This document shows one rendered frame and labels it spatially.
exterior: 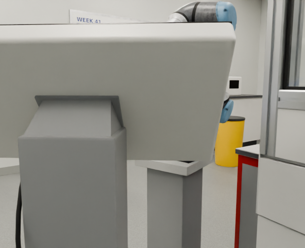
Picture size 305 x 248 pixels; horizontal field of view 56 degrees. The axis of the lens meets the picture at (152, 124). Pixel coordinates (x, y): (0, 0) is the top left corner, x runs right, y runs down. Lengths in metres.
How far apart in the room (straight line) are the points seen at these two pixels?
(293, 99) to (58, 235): 0.51
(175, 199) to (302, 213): 0.75
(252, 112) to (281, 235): 4.61
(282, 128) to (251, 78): 5.69
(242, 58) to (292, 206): 5.54
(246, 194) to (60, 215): 1.25
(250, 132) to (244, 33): 2.04
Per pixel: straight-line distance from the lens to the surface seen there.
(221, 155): 3.97
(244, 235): 1.73
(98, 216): 0.50
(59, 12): 4.08
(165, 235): 1.44
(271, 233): 0.74
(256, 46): 6.50
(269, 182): 0.70
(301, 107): 0.64
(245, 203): 1.66
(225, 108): 1.33
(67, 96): 0.53
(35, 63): 0.50
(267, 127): 0.69
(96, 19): 4.22
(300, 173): 0.66
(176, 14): 1.20
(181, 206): 1.33
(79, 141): 0.47
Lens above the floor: 1.10
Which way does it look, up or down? 8 degrees down
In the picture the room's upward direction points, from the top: straight up
